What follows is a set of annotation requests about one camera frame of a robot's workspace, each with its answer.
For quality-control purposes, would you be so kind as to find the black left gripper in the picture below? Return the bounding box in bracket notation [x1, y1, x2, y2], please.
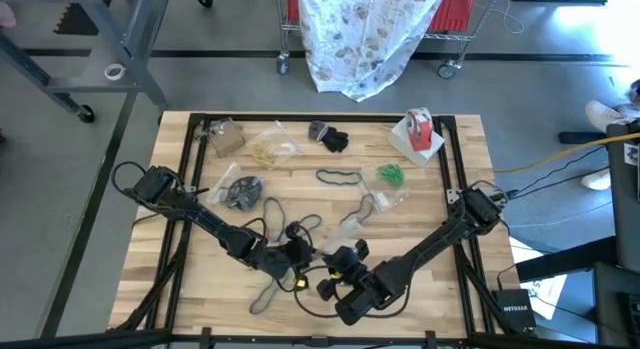
[262, 221, 315, 283]

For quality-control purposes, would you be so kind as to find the black desk leg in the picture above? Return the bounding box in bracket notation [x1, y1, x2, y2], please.
[514, 235, 621, 284]

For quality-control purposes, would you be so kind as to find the white cardboard box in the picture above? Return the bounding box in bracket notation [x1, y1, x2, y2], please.
[387, 116, 446, 169]

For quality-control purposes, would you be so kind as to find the white tape roll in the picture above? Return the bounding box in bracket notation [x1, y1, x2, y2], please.
[103, 62, 127, 82]

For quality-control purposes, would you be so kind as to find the yellow rubber band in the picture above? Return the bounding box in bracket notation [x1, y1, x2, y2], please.
[251, 142, 279, 168]

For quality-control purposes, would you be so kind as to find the red tape dispenser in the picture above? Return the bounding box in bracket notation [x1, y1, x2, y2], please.
[404, 107, 435, 153]

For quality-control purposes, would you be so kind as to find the black sawtooth foam piece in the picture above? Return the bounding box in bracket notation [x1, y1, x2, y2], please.
[53, 2, 101, 37]

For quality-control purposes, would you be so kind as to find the black floor cable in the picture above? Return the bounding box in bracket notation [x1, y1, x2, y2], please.
[504, 145, 612, 200]

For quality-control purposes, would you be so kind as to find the yellow cable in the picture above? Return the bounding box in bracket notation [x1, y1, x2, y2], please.
[494, 132, 640, 174]

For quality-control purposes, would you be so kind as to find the pink cloth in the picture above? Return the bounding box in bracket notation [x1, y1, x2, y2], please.
[0, 2, 17, 30]

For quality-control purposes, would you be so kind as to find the black Netgear switch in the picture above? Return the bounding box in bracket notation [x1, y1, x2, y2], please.
[493, 287, 537, 334]

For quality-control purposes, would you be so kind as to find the metal wire rack cart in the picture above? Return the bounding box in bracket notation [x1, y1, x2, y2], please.
[273, 0, 503, 80]

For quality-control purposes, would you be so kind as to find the person's shoe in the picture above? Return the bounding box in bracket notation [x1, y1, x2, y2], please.
[584, 99, 632, 134]
[615, 102, 640, 121]
[579, 169, 613, 191]

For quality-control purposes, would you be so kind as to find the grey black work glove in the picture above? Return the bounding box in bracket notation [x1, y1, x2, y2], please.
[308, 119, 350, 154]

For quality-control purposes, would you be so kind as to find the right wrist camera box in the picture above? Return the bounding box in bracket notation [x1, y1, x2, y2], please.
[316, 277, 337, 301]

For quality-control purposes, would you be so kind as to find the white cable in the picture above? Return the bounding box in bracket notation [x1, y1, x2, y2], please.
[472, 0, 533, 39]

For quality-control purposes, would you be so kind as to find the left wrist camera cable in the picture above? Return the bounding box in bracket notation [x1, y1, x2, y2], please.
[282, 219, 317, 255]

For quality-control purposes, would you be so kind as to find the white floral cloth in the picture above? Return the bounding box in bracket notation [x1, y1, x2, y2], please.
[297, 0, 450, 103]

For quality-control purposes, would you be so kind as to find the black fixed camera box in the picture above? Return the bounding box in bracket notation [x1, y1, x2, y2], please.
[304, 333, 335, 349]

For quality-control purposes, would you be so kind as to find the white paper sheet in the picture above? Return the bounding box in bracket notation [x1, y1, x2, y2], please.
[509, 236, 569, 321]

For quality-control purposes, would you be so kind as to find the blue-grey steel workbench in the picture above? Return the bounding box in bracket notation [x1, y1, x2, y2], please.
[0, 0, 171, 125]

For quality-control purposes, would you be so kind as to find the black desk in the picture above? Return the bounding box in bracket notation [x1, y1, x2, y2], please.
[604, 121, 640, 275]

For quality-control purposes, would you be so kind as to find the blue floor bar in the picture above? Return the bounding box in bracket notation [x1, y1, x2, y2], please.
[558, 130, 609, 144]

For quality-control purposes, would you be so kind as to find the grey-blue rubber band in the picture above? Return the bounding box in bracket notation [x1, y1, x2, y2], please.
[248, 276, 282, 317]

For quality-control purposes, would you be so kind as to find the brown cardboard box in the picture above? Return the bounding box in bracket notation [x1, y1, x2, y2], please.
[207, 117, 247, 159]

